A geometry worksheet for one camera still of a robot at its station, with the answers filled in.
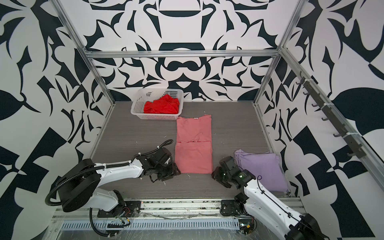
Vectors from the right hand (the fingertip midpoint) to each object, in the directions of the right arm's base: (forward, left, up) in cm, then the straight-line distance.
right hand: (213, 175), depth 82 cm
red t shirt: (+50, +30, +4) cm, 59 cm away
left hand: (+2, +18, +1) cm, 18 cm away
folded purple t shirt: (+4, -30, 0) cm, 30 cm away
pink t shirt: (+15, +11, -1) cm, 19 cm away
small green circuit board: (-22, -14, -4) cm, 26 cm away
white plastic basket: (+61, +42, +5) cm, 75 cm away
